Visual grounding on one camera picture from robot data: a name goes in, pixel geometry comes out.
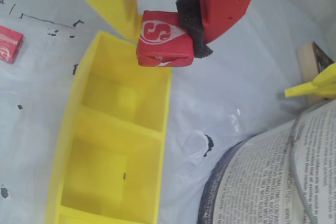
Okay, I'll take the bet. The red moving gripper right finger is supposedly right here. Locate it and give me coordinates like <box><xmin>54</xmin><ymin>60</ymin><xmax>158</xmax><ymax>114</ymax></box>
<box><xmin>175</xmin><ymin>0</ymin><xmax>265</xmax><ymax>58</ymax></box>

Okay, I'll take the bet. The red candy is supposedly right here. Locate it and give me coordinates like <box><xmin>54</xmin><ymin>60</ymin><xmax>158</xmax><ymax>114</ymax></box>
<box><xmin>0</xmin><ymin>24</ymin><xmax>24</xmax><ymax>65</ymax></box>
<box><xmin>135</xmin><ymin>10</ymin><xmax>195</xmax><ymax>68</ymax></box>

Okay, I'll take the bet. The yellow three-compartment box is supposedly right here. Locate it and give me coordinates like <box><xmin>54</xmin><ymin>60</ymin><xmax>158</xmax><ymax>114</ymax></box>
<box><xmin>43</xmin><ymin>31</ymin><xmax>173</xmax><ymax>224</ymax></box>

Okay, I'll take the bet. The white plastic table cover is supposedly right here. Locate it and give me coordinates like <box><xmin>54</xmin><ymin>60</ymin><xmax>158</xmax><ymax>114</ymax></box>
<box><xmin>0</xmin><ymin>0</ymin><xmax>336</xmax><ymax>224</ymax></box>

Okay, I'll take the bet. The wooden block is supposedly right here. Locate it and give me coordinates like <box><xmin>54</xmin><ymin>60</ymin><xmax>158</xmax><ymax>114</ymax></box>
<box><xmin>296</xmin><ymin>40</ymin><xmax>336</xmax><ymax>107</ymax></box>

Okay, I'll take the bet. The yellow printed bracket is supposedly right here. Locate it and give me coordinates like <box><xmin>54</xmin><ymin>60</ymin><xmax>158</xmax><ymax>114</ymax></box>
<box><xmin>284</xmin><ymin>61</ymin><xmax>336</xmax><ymax>99</ymax></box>

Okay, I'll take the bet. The gray cord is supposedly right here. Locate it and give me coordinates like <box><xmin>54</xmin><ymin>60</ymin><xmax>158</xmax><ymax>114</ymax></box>
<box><xmin>287</xmin><ymin>118</ymin><xmax>319</xmax><ymax>224</ymax></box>

